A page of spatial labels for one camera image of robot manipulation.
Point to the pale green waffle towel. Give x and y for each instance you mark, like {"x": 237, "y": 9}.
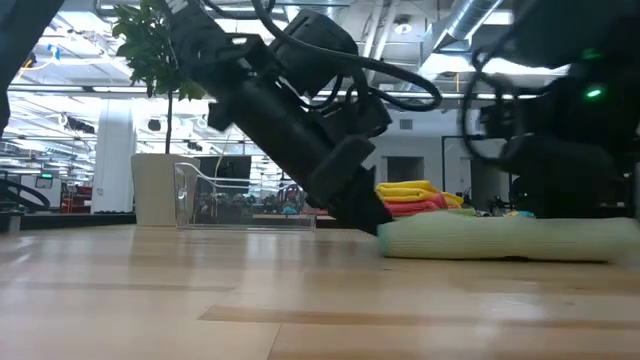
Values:
{"x": 500, "y": 237}

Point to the white planter pot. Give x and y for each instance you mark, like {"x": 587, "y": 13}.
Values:
{"x": 152, "y": 190}

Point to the black table frame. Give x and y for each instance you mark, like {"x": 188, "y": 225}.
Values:
{"x": 75, "y": 221}

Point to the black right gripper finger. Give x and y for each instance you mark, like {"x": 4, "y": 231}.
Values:
{"x": 565, "y": 200}

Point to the white round column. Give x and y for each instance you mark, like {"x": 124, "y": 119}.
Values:
{"x": 114, "y": 165}

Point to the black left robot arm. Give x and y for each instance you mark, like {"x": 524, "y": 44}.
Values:
{"x": 270, "y": 120}

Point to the yellow microfiber towel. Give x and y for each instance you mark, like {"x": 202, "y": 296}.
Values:
{"x": 405, "y": 191}

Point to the black gantry frame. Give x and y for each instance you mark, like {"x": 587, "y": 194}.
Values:
{"x": 443, "y": 160}

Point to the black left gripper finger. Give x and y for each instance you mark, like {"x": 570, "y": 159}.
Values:
{"x": 362, "y": 210}

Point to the black monitor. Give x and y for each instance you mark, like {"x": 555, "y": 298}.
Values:
{"x": 225, "y": 170}

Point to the clear plastic bin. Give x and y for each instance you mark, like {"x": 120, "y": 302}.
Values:
{"x": 182, "y": 192}

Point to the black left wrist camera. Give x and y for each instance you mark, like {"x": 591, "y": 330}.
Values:
{"x": 365, "y": 117}

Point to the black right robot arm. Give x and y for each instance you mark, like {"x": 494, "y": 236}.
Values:
{"x": 575, "y": 40}

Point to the pink microfiber towel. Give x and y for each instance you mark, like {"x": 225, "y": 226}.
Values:
{"x": 415, "y": 206}

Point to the green leafy tree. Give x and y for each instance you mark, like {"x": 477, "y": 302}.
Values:
{"x": 145, "y": 55}

